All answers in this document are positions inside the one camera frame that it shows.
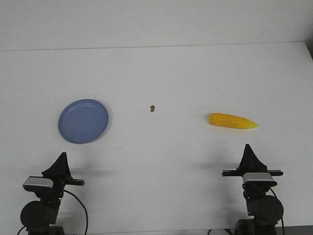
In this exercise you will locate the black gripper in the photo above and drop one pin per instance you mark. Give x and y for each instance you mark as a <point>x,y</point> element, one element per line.
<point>249,158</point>
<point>60,175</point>

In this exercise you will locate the yellow corn cob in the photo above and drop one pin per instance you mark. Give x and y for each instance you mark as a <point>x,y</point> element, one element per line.
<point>230,121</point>

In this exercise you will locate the blue round plate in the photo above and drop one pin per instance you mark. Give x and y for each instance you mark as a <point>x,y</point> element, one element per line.
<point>83,121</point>

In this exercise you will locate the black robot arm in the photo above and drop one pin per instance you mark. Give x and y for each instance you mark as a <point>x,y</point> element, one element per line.
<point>265,210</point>
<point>39,217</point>

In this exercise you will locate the white object at table edge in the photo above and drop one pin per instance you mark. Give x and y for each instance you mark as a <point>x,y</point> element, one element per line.
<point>217,232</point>

